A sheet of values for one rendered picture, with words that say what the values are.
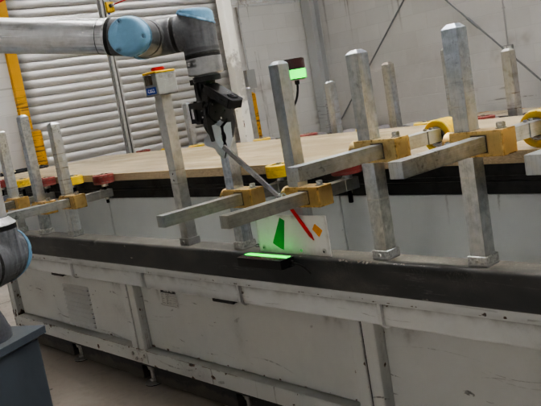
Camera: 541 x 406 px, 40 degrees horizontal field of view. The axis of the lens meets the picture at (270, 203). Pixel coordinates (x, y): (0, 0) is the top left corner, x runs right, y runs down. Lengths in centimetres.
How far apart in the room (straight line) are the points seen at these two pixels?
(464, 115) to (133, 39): 77
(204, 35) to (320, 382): 113
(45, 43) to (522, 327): 124
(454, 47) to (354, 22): 1025
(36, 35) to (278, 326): 118
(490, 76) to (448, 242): 842
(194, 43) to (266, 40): 990
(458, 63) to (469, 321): 54
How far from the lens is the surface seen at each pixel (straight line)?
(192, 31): 188
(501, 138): 144
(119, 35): 179
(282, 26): 1203
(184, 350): 295
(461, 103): 149
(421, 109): 1099
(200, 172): 245
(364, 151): 156
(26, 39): 189
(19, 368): 206
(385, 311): 177
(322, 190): 178
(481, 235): 152
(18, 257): 218
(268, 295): 206
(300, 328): 236
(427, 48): 1080
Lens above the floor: 111
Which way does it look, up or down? 8 degrees down
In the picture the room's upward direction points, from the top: 10 degrees counter-clockwise
